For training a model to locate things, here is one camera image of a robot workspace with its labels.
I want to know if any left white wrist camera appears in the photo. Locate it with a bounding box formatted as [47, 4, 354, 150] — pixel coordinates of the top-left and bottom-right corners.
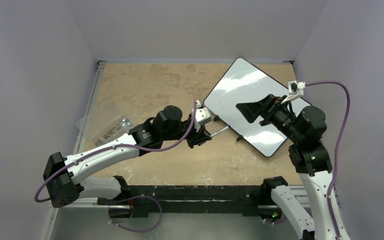
[194, 100, 213, 126]

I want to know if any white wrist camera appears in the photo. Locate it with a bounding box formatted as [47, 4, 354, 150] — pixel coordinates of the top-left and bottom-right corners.
[287, 80, 306, 97]
[194, 100, 213, 126]

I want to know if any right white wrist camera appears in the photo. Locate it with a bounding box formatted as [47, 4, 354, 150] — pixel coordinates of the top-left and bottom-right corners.
[287, 80, 306, 97]

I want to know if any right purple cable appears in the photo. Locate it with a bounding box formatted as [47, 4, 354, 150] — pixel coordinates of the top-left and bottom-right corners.
[304, 81, 351, 240]

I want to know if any aluminium frame rail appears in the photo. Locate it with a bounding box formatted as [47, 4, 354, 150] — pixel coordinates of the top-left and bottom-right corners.
[38, 60, 107, 240]

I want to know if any clear plastic bag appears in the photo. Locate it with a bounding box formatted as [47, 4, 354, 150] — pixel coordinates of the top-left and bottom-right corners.
[75, 101, 134, 147]

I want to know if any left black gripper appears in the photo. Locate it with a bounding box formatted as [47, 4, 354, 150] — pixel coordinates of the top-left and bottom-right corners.
[162, 117, 212, 149]

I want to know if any white whiteboard black frame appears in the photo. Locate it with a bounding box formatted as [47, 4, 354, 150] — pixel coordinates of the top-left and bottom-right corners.
[203, 57, 289, 158]

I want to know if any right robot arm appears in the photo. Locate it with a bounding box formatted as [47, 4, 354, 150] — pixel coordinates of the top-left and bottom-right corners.
[236, 94, 350, 240]

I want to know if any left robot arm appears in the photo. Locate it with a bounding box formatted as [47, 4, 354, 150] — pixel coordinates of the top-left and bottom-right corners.
[34, 101, 213, 208]

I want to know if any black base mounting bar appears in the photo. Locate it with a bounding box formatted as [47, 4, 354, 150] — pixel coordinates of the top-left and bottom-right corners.
[97, 185, 284, 222]

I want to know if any blue whiteboard marker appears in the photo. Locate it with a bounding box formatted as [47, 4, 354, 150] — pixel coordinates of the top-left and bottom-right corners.
[210, 125, 231, 138]

